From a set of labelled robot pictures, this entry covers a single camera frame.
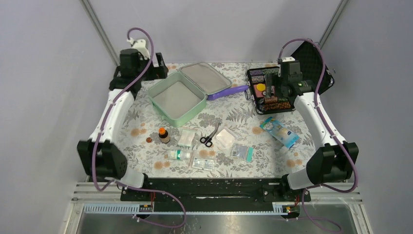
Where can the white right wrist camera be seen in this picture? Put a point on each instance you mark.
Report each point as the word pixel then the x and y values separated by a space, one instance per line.
pixel 285 59

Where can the brown bottle orange cap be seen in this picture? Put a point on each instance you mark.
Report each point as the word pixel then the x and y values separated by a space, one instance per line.
pixel 164 135

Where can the white gauze packet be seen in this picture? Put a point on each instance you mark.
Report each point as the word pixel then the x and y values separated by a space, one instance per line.
pixel 186 137

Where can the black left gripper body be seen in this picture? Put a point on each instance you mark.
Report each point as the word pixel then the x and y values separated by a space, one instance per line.
pixel 155 72

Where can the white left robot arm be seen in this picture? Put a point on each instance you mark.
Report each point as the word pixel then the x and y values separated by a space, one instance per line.
pixel 100 155

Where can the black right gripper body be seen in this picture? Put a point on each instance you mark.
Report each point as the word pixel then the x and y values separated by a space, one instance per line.
pixel 279 83

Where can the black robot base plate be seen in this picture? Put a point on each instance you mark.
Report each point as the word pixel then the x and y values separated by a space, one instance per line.
pixel 214 194

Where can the blister pack plasters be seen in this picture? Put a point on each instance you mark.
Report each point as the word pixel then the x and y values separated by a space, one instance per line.
pixel 203 164

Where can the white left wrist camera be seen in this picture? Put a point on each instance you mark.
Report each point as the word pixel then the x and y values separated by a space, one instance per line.
pixel 141 46

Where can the black poker chip case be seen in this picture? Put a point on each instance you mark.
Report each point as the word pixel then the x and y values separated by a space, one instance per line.
pixel 302 76

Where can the floral table mat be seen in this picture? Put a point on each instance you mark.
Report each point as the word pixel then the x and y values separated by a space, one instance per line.
pixel 146 140

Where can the mint green medicine case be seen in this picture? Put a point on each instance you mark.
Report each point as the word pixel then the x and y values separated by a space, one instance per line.
pixel 183 94

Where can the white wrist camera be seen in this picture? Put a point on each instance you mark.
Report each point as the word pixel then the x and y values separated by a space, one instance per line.
pixel 141 46
pixel 285 59

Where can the blue white wipes packet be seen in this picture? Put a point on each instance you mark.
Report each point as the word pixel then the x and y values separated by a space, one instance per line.
pixel 276 129

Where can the black scissors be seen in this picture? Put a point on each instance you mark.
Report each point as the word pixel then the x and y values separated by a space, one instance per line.
pixel 207 140

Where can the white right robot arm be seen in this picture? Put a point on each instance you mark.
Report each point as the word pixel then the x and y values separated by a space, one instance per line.
pixel 334 158

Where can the small bag teal strip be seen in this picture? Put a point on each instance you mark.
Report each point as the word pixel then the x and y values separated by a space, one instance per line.
pixel 242 152

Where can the white bottle green label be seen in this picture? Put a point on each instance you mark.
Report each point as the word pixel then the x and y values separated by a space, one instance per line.
pixel 179 155

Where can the purple cylindrical tube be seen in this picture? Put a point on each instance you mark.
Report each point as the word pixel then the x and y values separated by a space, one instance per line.
pixel 227 92

